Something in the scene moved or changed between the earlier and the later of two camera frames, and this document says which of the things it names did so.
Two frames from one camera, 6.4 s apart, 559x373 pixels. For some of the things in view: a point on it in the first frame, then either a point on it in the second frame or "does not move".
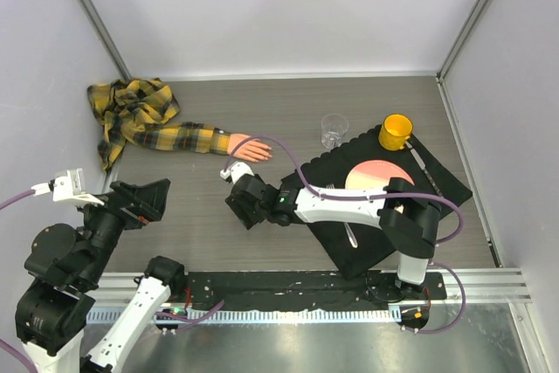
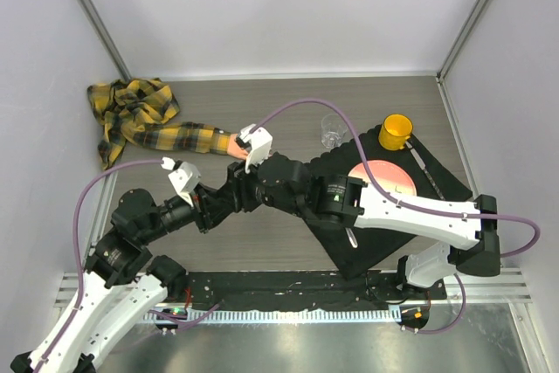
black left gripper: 152,197 → 210,210
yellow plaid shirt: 141,109 does not move
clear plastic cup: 334,127 does not move
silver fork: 350,234 does not move
